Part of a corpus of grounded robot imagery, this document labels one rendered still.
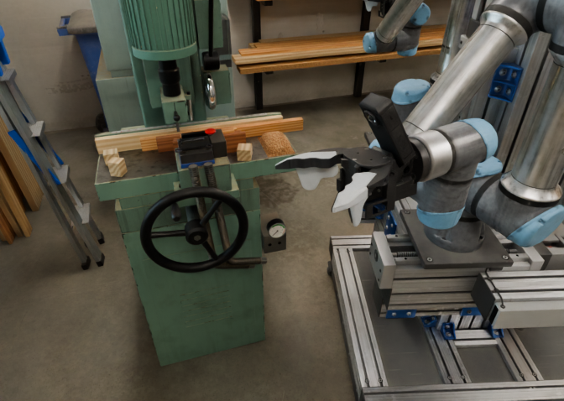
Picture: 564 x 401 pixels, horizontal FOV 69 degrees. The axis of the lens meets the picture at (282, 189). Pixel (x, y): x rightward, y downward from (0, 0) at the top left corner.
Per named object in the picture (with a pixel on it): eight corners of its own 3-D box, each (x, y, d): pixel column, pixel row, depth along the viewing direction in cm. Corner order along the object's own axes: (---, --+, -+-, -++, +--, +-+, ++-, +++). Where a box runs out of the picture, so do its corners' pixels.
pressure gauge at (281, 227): (268, 244, 136) (268, 225, 131) (265, 236, 139) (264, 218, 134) (286, 240, 137) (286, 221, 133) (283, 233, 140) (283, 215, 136)
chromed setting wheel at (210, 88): (209, 116, 137) (206, 80, 130) (205, 101, 147) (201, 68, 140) (218, 115, 138) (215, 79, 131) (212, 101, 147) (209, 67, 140)
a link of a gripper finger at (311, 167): (277, 195, 62) (338, 195, 61) (274, 159, 60) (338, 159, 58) (280, 185, 65) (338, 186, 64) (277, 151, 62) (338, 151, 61)
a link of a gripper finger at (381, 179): (378, 199, 50) (394, 170, 57) (379, 188, 50) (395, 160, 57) (342, 193, 52) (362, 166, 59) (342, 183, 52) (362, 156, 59)
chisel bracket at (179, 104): (166, 129, 123) (161, 102, 118) (164, 111, 134) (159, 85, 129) (190, 126, 124) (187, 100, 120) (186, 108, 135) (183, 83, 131)
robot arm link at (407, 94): (382, 115, 147) (387, 78, 140) (415, 111, 150) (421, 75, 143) (399, 129, 138) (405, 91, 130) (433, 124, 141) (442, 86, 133)
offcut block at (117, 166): (122, 177, 117) (117, 164, 114) (110, 175, 117) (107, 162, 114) (127, 171, 119) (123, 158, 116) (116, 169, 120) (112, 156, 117)
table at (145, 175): (96, 222, 109) (90, 204, 106) (102, 165, 133) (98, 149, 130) (309, 186, 123) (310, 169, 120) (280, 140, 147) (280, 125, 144)
